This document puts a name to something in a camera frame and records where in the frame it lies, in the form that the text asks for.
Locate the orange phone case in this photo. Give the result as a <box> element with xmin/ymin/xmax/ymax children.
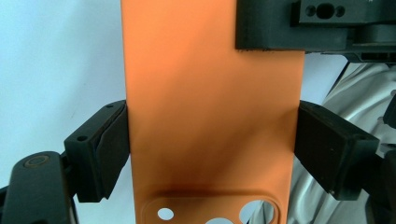
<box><xmin>120</xmin><ymin>0</ymin><xmax>306</xmax><ymax>224</ymax></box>

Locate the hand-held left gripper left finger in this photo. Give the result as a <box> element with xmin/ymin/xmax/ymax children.
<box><xmin>64</xmin><ymin>99</ymin><xmax>131</xmax><ymax>203</ymax></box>

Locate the grey floor cloth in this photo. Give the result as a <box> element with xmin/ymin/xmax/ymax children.
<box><xmin>248</xmin><ymin>62</ymin><xmax>396</xmax><ymax>224</ymax></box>

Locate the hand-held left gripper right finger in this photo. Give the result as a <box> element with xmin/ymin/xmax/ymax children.
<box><xmin>293</xmin><ymin>100</ymin><xmax>381</xmax><ymax>202</ymax></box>

